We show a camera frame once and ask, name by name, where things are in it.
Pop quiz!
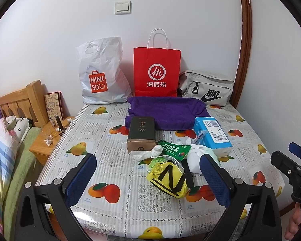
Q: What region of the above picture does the small white knotted cloth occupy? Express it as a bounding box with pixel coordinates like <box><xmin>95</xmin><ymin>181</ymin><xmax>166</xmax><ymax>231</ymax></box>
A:
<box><xmin>129</xmin><ymin>145</ymin><xmax>163</xmax><ymax>161</ymax></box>

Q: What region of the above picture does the red Haidilao paper bag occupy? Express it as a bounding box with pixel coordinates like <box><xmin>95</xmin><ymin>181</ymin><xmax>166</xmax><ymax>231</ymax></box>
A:
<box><xmin>133</xmin><ymin>28</ymin><xmax>181</xmax><ymax>97</ymax></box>

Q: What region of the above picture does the blue tissue pack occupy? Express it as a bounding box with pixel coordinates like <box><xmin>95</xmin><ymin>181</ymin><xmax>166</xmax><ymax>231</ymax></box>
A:
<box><xmin>193</xmin><ymin>117</ymin><xmax>232</xmax><ymax>158</ymax></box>

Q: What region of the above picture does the white mint glove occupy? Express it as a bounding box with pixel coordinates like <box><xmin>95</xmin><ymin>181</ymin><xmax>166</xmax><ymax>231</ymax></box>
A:
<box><xmin>177</xmin><ymin>138</ymin><xmax>220</xmax><ymax>174</ymax></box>

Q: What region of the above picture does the striped pillow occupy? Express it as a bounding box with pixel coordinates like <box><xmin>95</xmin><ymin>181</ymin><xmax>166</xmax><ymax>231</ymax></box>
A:
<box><xmin>0</xmin><ymin>117</ymin><xmax>18</xmax><ymax>233</ymax></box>

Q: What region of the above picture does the white wall switch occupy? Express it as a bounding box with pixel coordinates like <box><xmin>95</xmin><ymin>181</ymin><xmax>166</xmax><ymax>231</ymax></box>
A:
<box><xmin>115</xmin><ymin>1</ymin><xmax>131</xmax><ymax>15</ymax></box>

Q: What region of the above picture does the wooden nightstand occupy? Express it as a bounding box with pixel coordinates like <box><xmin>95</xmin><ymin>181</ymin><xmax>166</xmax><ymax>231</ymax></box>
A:
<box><xmin>29</xmin><ymin>121</ymin><xmax>61</xmax><ymax>165</ymax></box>

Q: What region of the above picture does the white spotted plush toy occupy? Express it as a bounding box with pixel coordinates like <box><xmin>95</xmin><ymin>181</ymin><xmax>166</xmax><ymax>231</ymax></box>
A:
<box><xmin>6</xmin><ymin>115</ymin><xmax>34</xmax><ymax>141</ymax></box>

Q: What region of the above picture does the white Miniso plastic bag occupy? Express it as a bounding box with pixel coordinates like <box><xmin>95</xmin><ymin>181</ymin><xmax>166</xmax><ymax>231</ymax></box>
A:
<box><xmin>76</xmin><ymin>37</ymin><xmax>131</xmax><ymax>104</ymax></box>

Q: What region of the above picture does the yellow black pouch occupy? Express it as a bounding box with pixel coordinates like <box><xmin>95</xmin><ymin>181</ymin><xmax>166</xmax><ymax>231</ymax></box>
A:
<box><xmin>146</xmin><ymin>162</ymin><xmax>195</xmax><ymax>199</ymax></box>

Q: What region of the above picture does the brown wooden door frame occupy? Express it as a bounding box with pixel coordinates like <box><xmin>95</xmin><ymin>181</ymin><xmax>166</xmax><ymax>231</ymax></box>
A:
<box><xmin>229</xmin><ymin>0</ymin><xmax>252</xmax><ymax>108</ymax></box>

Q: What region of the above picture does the purple towel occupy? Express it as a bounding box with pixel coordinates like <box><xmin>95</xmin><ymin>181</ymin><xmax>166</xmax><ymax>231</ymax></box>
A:
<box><xmin>125</xmin><ymin>96</ymin><xmax>210</xmax><ymax>131</ymax></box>

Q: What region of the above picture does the fruit print tablecloth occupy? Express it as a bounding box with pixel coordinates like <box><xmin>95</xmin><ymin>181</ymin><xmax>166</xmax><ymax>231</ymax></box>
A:
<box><xmin>37</xmin><ymin>103</ymin><xmax>285</xmax><ymax>239</ymax></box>

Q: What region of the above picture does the grey Nike waist bag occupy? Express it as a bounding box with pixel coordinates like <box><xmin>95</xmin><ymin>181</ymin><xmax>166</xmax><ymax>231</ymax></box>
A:
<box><xmin>179</xmin><ymin>70</ymin><xmax>234</xmax><ymax>106</ymax></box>

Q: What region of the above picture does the dark green tea box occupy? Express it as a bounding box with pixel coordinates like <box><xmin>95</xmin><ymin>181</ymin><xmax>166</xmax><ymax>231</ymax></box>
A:
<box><xmin>127</xmin><ymin>116</ymin><xmax>156</xmax><ymax>153</ymax></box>

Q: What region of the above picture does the wooden bed headboard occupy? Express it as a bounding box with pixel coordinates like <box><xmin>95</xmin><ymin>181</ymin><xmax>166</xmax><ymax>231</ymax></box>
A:
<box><xmin>0</xmin><ymin>80</ymin><xmax>49</xmax><ymax>127</ymax></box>

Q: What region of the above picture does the green bed sheet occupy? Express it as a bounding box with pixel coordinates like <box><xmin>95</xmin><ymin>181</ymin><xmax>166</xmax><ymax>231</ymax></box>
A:
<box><xmin>3</xmin><ymin>127</ymin><xmax>43</xmax><ymax>240</ymax></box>

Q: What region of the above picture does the person's right hand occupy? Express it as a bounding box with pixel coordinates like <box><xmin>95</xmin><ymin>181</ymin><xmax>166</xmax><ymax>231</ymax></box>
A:
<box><xmin>284</xmin><ymin>203</ymin><xmax>301</xmax><ymax>240</ymax></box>

